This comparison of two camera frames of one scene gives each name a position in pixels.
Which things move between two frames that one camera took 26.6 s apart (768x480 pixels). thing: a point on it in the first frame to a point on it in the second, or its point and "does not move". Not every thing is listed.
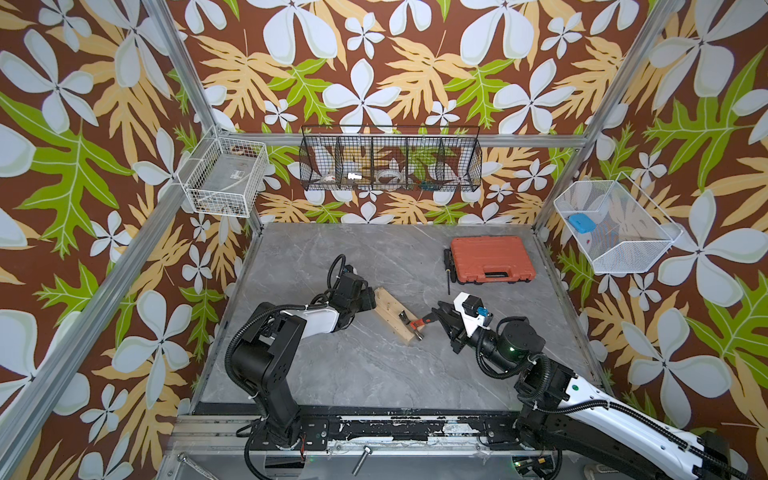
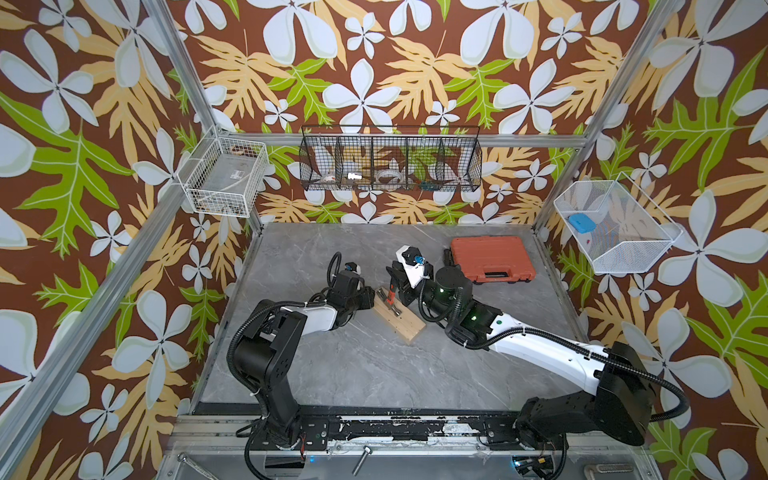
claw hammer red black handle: [418, 323] to [389, 299]
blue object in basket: [582, 223] does not move
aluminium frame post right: [665, 17] does not move
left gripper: [367, 300] does not move
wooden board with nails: [388, 308] does not move
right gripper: [458, 334] to [404, 287]
